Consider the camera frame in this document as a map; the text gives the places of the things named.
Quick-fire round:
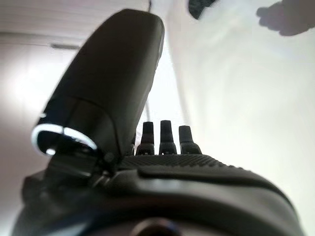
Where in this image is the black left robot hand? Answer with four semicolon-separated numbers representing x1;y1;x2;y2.
6;8;300;236

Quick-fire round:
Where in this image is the black garment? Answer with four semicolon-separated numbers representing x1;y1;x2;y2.
188;0;217;21

